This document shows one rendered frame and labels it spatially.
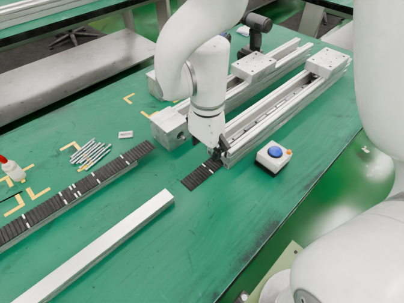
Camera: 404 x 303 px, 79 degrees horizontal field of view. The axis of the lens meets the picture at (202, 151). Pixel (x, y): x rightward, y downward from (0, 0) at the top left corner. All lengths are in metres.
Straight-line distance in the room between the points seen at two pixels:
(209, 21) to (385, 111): 0.29
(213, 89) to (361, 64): 0.36
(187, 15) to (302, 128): 0.68
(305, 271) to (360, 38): 0.19
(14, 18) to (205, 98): 1.66
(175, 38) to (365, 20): 0.30
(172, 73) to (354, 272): 0.38
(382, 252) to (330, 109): 0.92
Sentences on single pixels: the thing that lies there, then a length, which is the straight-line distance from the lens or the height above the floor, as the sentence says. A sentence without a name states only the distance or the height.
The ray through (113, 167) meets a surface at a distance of 0.81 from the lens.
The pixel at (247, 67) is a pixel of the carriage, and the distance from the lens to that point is 1.04.
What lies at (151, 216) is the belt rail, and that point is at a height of 0.80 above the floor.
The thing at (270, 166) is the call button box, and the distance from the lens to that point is 0.79.
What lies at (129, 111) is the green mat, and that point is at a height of 0.78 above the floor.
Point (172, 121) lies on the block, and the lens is 0.82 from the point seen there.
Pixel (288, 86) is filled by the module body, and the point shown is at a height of 0.86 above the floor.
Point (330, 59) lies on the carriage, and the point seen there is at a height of 0.90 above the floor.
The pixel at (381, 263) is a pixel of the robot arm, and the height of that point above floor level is 1.23.
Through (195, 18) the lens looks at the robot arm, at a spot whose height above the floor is 1.27.
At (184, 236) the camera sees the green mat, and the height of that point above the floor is 0.78.
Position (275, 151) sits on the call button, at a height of 0.85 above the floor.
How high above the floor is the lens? 1.43
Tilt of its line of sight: 49 degrees down
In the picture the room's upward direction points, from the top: straight up
